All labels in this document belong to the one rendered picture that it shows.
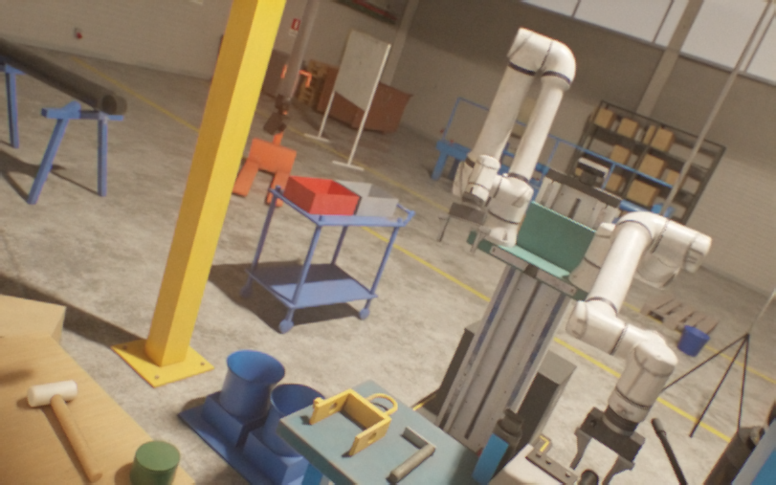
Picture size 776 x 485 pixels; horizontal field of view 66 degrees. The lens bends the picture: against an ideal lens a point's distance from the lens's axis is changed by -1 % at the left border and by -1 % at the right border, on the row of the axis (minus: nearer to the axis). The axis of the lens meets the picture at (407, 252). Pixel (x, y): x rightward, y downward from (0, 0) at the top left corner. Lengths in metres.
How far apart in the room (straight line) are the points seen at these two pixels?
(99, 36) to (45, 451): 10.95
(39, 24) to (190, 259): 8.83
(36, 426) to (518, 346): 2.05
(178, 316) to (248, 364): 0.47
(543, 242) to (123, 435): 1.86
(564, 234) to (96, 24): 10.42
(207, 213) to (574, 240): 1.79
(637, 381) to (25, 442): 1.37
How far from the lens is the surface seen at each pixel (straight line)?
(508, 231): 2.69
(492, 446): 1.69
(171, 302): 3.43
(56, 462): 1.63
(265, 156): 7.78
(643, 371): 1.39
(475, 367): 3.06
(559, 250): 2.76
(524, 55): 2.52
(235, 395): 3.11
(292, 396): 3.11
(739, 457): 1.75
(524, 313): 2.94
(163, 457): 1.57
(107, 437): 1.70
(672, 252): 1.97
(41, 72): 5.59
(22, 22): 11.68
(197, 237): 3.24
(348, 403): 1.76
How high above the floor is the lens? 2.04
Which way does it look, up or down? 18 degrees down
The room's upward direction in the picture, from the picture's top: 21 degrees clockwise
